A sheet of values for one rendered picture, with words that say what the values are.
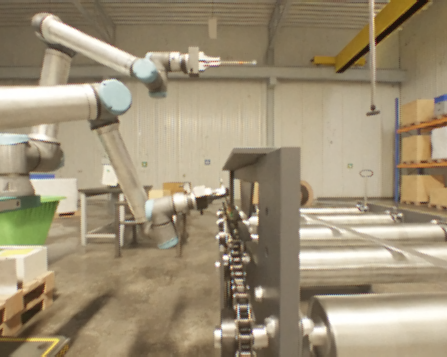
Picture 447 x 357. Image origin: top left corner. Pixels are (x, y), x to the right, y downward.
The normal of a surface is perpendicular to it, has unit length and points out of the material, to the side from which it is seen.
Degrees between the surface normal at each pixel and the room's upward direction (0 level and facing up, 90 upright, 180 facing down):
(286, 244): 90
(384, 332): 54
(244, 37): 90
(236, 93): 90
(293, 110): 90
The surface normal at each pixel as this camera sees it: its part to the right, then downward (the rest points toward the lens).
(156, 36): 0.02, 0.01
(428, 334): 0.02, -0.51
